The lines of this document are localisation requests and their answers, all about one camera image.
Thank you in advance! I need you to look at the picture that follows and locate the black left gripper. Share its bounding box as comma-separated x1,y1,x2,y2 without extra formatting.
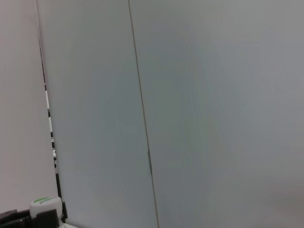
0,200,69,228

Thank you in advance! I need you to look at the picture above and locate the clear bottle with green label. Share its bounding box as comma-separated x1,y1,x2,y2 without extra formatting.
29,195,79,228

